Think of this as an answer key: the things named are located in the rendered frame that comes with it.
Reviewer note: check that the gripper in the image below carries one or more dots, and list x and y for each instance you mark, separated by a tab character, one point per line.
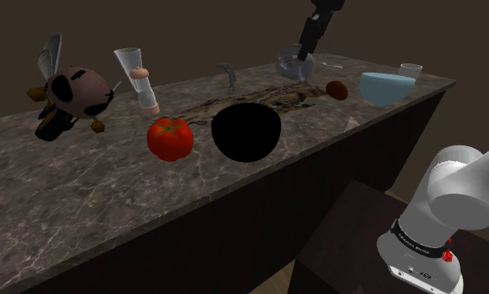
315	28

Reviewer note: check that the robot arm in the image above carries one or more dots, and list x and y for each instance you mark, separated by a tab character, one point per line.
452	191

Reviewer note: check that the small white utensil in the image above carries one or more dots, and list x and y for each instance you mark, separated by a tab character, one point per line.
331	64

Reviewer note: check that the clear glass bowl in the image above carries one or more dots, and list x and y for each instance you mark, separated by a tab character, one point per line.
291	69

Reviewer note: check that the dark red round fruit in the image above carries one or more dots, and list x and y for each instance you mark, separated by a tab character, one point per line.
337	90

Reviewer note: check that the light blue bowl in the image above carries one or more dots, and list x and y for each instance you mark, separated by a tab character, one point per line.
386	89

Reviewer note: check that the grey curved knife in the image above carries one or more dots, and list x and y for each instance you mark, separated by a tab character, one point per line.
231	75

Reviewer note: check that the white cup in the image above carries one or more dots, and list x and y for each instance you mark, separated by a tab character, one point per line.
411	70

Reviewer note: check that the black bowl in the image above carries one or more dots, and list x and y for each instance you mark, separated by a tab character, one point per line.
246	132

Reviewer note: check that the peach and white pepper mill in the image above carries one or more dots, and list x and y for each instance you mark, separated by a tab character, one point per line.
147	95

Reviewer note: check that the red tomato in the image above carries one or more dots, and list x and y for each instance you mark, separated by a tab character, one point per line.
170	140

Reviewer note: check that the tall clear drinking glass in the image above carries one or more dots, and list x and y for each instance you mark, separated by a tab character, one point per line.
129	59

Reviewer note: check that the pink bee toy figure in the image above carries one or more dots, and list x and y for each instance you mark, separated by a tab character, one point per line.
81	89

